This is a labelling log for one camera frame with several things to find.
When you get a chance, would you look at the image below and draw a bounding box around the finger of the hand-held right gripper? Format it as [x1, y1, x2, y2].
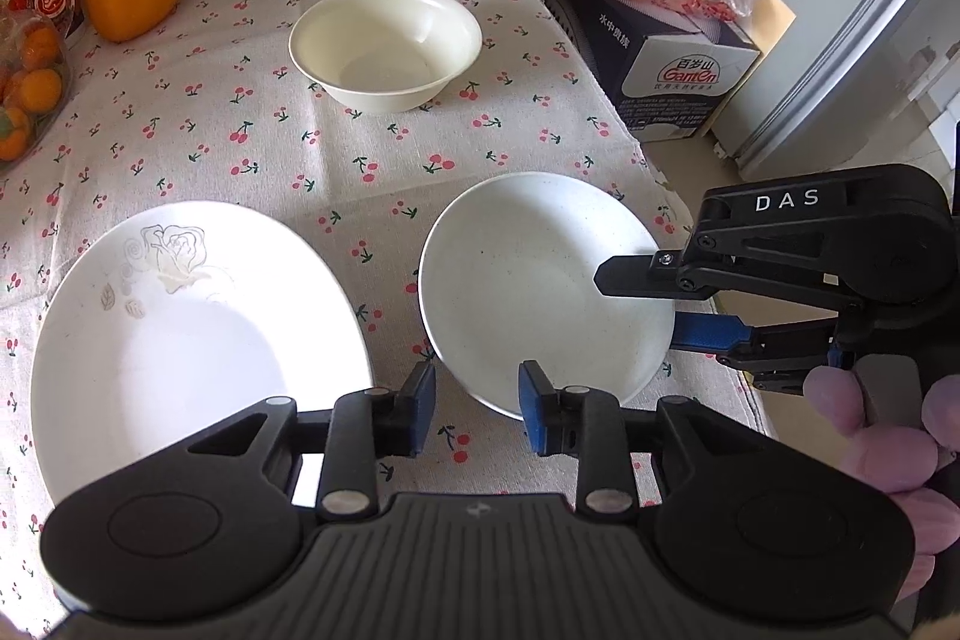
[596, 239, 852, 313]
[670, 308, 835, 395]

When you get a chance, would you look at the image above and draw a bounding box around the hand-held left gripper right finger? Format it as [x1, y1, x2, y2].
[517, 359, 758, 515]

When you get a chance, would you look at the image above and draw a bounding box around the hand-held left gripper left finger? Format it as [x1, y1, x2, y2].
[176, 361, 437, 525]

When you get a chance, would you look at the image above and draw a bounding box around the small white plate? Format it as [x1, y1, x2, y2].
[418, 171, 676, 420]

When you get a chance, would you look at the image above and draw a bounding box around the white rose print plate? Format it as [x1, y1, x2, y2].
[30, 201, 374, 510]

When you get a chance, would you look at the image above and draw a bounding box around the person's right hand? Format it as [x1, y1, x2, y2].
[805, 364, 960, 611]

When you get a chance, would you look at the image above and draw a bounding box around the dark blue water carton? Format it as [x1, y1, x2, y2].
[540, 0, 762, 142]

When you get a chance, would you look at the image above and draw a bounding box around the silver refrigerator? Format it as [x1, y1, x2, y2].
[720, 0, 960, 180]

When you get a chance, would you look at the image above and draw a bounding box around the brown cardboard piece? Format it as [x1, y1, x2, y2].
[746, 0, 797, 45]

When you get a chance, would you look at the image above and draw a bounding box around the cherry print tablecloth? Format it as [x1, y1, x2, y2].
[0, 0, 773, 640]

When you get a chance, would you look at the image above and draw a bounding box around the wide cream bowl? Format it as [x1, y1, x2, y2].
[289, 0, 483, 115]

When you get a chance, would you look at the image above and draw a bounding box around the pile of small tangerines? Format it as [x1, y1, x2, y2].
[0, 25, 65, 161]

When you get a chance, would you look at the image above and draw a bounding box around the bag of small oranges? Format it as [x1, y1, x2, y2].
[0, 0, 72, 172]

